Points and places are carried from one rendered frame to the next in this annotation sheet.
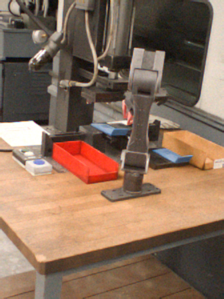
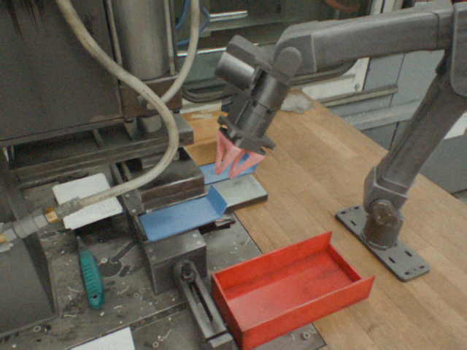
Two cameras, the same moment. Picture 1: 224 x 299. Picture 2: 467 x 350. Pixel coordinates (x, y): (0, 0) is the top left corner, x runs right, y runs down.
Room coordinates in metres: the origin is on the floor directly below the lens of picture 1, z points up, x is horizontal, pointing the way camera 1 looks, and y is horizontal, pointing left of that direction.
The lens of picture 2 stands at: (1.70, 0.56, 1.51)
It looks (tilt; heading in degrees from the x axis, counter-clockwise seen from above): 38 degrees down; 281
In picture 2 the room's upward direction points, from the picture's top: straight up
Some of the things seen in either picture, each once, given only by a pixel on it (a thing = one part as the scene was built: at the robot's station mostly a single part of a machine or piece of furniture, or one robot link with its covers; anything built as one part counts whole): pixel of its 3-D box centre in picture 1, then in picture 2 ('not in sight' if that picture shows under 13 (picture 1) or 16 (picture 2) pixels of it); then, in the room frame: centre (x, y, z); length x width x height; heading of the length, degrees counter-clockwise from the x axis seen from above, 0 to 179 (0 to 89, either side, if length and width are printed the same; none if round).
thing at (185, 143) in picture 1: (194, 150); (203, 143); (1.93, -0.33, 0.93); 0.25 x 0.13 x 0.08; 36
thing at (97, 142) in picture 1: (106, 139); (163, 235); (1.93, 0.03, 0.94); 0.20 x 0.10 x 0.07; 126
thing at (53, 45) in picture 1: (51, 48); not in sight; (2.08, 0.29, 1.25); 0.19 x 0.07 x 0.19; 126
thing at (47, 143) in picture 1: (51, 143); (214, 341); (1.78, 0.23, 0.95); 0.06 x 0.03 x 0.09; 126
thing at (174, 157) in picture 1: (172, 153); (225, 165); (1.85, -0.23, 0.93); 0.15 x 0.07 x 0.03; 35
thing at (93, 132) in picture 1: (107, 129); (161, 219); (1.93, 0.03, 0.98); 0.20 x 0.10 x 0.01; 126
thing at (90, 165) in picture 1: (84, 161); (290, 285); (1.68, 0.09, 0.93); 0.25 x 0.12 x 0.06; 36
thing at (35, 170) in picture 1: (38, 171); not in sight; (1.61, 0.24, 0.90); 0.07 x 0.07 x 0.06; 36
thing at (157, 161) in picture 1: (159, 157); (221, 185); (1.85, -0.18, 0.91); 0.17 x 0.16 x 0.02; 126
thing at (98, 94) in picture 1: (101, 63); (100, 115); (1.98, 0.08, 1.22); 0.26 x 0.18 x 0.30; 36
